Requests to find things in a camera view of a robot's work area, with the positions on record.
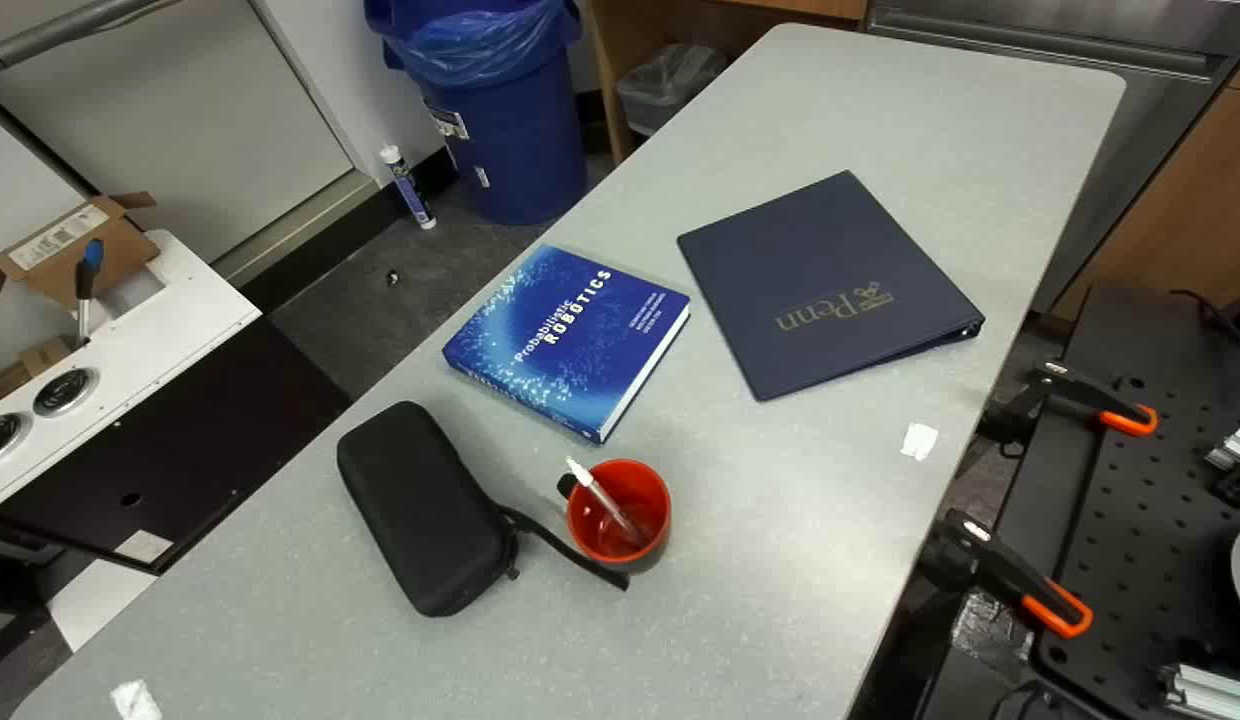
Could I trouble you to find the orange-handled clamp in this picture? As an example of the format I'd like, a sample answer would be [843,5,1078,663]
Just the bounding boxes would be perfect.
[1006,358,1160,440]
[936,511,1095,640]

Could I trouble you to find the open cardboard box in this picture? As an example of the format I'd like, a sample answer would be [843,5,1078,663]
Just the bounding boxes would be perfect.
[0,190,158,308]

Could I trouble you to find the white side cart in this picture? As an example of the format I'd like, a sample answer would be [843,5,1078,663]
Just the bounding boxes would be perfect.
[0,227,261,503]

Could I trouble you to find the orange-handled clamp near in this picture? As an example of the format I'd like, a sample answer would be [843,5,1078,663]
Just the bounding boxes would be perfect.
[936,511,1095,640]

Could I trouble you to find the blue trash bin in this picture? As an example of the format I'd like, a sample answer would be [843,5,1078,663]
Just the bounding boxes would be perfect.
[360,0,589,222]

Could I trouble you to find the red and black mug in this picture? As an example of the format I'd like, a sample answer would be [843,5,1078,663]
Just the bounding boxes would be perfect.
[560,458,673,570]

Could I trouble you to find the white tape corner piece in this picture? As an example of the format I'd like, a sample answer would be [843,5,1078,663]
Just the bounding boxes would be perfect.
[113,680,163,720]

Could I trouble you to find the black zippered pouch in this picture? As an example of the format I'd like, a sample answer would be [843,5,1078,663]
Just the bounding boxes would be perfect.
[334,400,626,615]

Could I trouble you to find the white marker with black cap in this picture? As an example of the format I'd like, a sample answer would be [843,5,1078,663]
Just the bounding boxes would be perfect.
[563,454,645,543]

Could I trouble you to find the orange-handled clamp far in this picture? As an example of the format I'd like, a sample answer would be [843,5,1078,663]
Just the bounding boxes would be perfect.
[1006,358,1160,440]

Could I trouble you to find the navy Penn binder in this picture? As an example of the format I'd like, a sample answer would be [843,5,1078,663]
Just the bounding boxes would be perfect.
[674,170,984,400]

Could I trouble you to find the blue robotics textbook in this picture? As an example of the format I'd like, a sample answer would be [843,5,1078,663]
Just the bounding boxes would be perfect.
[445,243,690,443]

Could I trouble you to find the black perforated mounting board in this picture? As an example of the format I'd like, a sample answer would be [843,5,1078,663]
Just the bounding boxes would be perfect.
[1001,289,1240,720]

